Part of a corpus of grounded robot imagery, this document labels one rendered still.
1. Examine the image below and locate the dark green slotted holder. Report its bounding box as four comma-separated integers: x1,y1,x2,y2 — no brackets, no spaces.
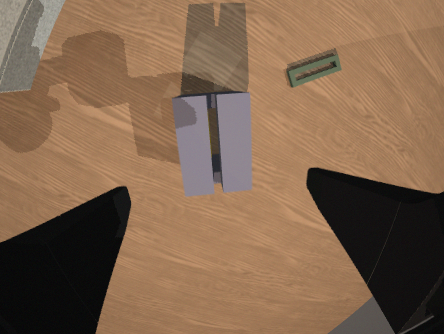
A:
286,54,342,87

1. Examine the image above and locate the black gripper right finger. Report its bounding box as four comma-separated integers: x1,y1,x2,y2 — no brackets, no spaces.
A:
306,167,444,334

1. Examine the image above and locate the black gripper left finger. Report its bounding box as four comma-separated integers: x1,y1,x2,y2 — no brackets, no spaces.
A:
0,186,132,334

